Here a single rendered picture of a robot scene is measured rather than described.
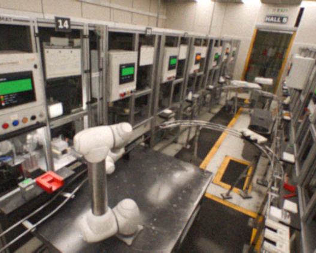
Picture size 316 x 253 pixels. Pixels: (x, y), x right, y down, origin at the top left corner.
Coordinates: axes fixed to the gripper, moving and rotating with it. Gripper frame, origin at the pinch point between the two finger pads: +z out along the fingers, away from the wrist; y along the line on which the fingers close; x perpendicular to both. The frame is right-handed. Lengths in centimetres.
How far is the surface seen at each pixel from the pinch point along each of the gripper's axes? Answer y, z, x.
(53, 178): -6.4, -8.9, 28.4
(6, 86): 65, -1, 45
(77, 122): 12.9, 23.3, -24.1
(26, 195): -6, -11, 50
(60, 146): 2.0, 14.9, 3.7
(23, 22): 99, 3, 27
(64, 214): -33, -22, 32
